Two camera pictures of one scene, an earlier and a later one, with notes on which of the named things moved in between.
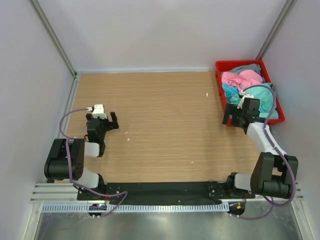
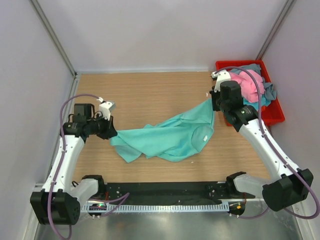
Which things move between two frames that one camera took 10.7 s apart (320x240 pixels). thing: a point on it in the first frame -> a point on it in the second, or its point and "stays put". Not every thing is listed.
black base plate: [169, 192] stays put
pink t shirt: [245, 78] stays put
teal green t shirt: [266, 97] -> [176, 139]
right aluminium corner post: [289, 5] stays put
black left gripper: [110, 125] -> [109, 131]
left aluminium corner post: [55, 35] stays put
